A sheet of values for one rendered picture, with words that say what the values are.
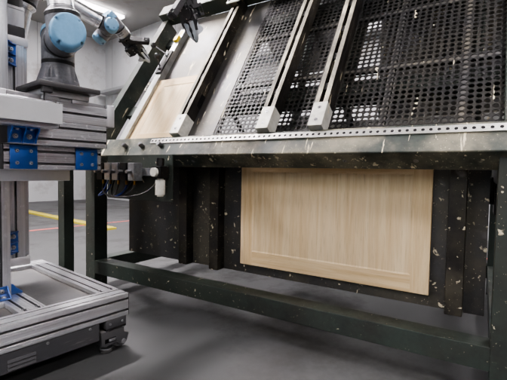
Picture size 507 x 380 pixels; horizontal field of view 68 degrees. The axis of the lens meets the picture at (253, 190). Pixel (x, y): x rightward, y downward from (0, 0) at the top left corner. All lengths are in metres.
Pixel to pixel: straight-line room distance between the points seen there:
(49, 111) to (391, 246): 1.38
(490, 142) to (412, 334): 0.70
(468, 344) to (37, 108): 1.61
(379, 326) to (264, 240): 0.70
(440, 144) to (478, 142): 0.11
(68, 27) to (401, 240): 1.48
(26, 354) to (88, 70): 9.04
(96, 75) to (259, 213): 8.71
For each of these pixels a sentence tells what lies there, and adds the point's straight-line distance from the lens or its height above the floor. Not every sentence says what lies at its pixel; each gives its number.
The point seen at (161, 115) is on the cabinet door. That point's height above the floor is 1.04.
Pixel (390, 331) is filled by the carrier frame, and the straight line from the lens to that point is 1.53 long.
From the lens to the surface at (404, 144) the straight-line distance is 1.41.
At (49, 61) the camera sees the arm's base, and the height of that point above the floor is 1.12.
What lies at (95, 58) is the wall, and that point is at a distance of 10.37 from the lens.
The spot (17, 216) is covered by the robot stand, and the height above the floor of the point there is 0.53.
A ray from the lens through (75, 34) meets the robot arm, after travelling 1.52.
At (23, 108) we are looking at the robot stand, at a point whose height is 0.92.
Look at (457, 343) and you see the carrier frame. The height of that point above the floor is 0.17.
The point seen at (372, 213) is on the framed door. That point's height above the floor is 0.56.
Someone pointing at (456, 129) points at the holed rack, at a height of 0.88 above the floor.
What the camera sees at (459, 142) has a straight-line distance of 1.39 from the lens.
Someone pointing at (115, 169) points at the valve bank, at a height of 0.73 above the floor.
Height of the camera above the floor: 0.73
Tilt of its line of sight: 3 degrees down
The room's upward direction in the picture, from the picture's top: 1 degrees clockwise
